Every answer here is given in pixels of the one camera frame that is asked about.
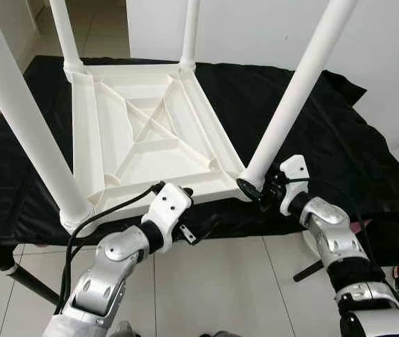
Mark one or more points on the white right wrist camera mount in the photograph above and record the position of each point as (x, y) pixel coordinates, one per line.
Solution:
(296, 179)

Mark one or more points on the pink cloth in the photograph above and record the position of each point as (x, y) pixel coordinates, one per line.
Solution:
(361, 225)

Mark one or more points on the grey left robot foot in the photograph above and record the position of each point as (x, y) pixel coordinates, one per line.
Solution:
(120, 330)

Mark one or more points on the beige door frame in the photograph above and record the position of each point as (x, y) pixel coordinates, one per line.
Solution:
(38, 8)

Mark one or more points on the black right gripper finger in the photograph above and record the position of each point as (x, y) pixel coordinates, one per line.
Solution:
(249, 189)

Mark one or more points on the grey right robot foot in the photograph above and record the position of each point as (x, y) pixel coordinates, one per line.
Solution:
(227, 334)

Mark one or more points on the white plastic children table top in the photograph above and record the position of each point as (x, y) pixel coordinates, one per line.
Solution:
(157, 140)

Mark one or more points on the black table cloth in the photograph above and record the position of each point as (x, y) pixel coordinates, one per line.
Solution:
(340, 147)

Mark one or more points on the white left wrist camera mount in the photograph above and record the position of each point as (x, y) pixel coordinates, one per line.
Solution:
(168, 210)

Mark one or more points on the grey robot foot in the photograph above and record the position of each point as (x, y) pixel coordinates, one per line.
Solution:
(120, 330)
(227, 334)

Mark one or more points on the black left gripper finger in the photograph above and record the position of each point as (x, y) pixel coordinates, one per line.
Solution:
(208, 225)
(188, 191)

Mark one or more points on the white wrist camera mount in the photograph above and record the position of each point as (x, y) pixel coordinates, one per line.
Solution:
(296, 179)
(168, 210)

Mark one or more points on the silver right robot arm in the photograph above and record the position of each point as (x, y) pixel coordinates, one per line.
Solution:
(340, 239)

